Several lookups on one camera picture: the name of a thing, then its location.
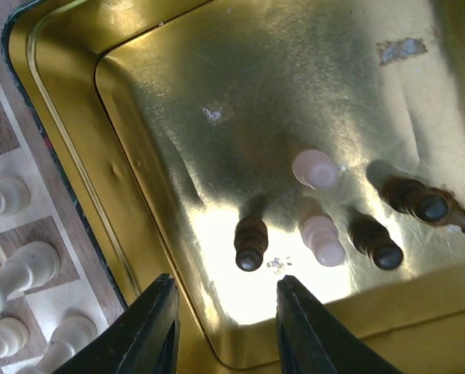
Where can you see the wooden chess board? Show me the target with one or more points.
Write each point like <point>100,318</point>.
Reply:
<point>81,285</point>

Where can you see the white pawn in tin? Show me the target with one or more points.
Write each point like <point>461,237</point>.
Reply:
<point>314,169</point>
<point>321,236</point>

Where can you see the dark piece in tin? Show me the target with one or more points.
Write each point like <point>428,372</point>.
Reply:
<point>372,239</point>
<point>432,206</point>

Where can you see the gold metal tin tray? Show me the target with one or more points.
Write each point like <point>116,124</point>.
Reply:
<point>174,120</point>

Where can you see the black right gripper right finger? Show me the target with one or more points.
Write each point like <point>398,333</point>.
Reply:
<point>311,340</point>

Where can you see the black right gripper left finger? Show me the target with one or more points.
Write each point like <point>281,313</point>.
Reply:
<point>144,339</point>

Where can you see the dark pawn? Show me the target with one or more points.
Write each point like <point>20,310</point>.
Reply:
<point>250,242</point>

